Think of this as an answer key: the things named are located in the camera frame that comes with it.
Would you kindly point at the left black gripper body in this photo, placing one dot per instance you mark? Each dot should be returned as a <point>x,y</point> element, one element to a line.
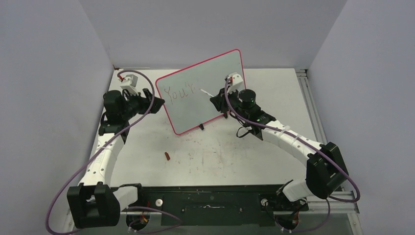
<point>141,107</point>

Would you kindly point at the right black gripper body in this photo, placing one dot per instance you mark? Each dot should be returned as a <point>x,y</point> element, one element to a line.
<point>223,106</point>

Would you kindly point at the white whiteboard marker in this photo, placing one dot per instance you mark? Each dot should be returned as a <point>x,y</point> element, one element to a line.
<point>210,95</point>

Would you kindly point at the pink framed whiteboard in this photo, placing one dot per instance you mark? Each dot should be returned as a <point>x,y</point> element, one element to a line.
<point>186,106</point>

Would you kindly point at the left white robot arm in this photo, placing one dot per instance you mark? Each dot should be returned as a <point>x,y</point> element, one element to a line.
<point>93,203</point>

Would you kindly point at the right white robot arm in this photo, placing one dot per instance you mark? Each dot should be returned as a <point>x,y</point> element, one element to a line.
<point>324,164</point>

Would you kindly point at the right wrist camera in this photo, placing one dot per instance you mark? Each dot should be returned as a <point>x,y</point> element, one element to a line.
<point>234,82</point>

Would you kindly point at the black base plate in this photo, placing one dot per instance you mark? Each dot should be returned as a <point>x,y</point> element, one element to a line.
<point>261,205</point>

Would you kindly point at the aluminium right rail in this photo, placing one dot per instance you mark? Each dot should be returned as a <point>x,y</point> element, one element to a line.
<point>311,105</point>

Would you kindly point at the aluminium rail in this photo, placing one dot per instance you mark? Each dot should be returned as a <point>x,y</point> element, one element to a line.
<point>311,105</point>
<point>340,209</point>

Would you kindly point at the aluminium front rail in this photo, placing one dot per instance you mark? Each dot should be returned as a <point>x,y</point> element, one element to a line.
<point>340,209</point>

